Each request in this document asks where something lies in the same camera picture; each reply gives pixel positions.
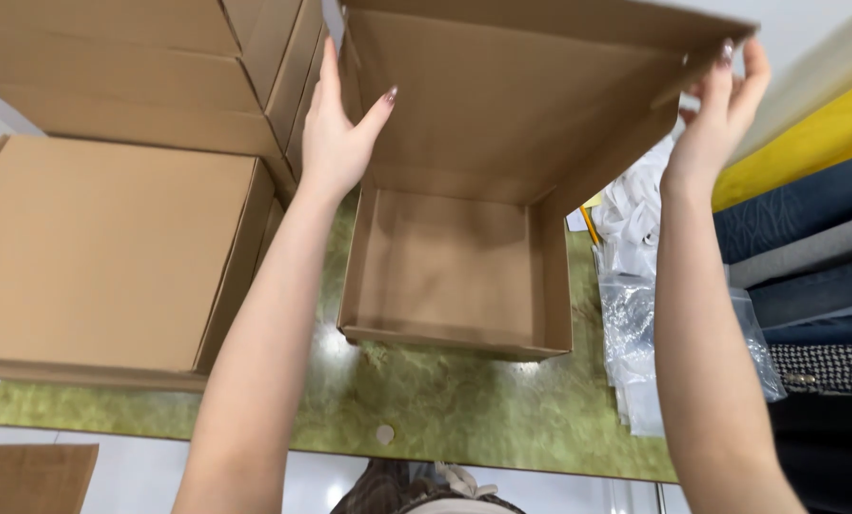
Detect flat brown cardboard piece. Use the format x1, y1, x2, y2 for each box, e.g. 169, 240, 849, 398
0, 443, 100, 514

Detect yellow pencil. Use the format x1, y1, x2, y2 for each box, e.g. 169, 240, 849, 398
579, 205, 602, 247

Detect pile of clear plastic bags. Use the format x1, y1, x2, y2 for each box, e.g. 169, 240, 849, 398
594, 246, 788, 438

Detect rack of folded fabrics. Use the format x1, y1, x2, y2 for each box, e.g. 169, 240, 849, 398
712, 0, 852, 514

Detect closed brown cardboard box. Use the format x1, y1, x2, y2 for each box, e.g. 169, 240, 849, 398
0, 134, 286, 392

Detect person's plaid clothing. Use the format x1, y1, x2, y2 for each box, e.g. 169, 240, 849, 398
329, 459, 527, 514

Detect person's right hand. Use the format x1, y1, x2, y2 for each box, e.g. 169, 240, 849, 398
660, 37, 772, 199

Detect green marbled table mat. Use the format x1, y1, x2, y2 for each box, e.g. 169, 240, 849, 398
0, 187, 678, 484

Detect brown cardboard box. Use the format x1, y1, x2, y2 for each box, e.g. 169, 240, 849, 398
322, 0, 759, 361
0, 134, 286, 392

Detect stack of brown cardboard boxes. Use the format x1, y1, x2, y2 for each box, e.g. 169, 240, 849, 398
0, 0, 327, 208

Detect person's left hand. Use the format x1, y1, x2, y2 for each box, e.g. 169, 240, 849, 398
300, 37, 399, 204

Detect white crumpled plastic bags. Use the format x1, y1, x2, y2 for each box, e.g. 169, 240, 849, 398
592, 118, 687, 276

